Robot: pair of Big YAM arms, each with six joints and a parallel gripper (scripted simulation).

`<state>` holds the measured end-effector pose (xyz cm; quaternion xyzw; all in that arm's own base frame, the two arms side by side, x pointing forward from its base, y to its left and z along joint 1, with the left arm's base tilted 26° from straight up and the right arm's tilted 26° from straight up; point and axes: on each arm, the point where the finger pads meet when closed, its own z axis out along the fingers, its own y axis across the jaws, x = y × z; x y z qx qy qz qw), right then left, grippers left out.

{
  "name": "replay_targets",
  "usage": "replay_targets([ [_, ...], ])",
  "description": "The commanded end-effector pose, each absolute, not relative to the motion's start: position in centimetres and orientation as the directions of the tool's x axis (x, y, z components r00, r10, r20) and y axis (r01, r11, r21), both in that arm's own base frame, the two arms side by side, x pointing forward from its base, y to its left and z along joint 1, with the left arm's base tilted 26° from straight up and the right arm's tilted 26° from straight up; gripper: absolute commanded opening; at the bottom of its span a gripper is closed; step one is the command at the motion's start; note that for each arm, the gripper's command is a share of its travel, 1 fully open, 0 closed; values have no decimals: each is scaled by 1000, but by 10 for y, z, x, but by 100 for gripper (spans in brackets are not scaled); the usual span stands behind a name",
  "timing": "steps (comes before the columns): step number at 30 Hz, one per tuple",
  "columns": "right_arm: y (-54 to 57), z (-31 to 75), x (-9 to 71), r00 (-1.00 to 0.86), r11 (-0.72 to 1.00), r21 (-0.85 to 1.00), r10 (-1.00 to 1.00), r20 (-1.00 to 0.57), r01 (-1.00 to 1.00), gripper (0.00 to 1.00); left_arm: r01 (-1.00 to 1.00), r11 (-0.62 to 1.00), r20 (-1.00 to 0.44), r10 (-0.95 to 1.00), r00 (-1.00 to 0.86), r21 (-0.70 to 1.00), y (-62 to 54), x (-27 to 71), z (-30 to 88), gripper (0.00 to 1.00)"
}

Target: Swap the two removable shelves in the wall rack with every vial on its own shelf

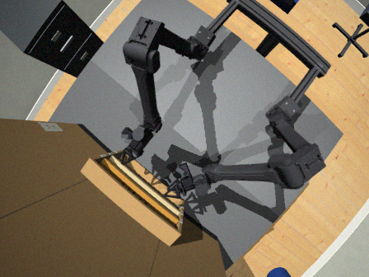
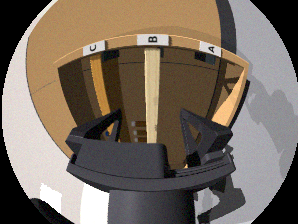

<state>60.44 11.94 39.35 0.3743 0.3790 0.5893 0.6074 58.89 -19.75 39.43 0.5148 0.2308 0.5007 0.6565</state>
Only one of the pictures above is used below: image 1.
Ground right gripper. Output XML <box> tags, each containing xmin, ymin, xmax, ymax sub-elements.
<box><xmin>121</xmin><ymin>141</ymin><xmax>147</xmax><ymax>165</ymax></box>

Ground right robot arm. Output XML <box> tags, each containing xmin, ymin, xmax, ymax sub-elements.
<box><xmin>121</xmin><ymin>16</ymin><xmax>208</xmax><ymax>148</ymax></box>

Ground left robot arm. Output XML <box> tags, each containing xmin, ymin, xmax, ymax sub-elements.
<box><xmin>176</xmin><ymin>106</ymin><xmax>326</xmax><ymax>196</ymax></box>

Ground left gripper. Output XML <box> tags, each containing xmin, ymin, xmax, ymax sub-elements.
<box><xmin>164</xmin><ymin>178</ymin><xmax>194</xmax><ymax>199</ymax></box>

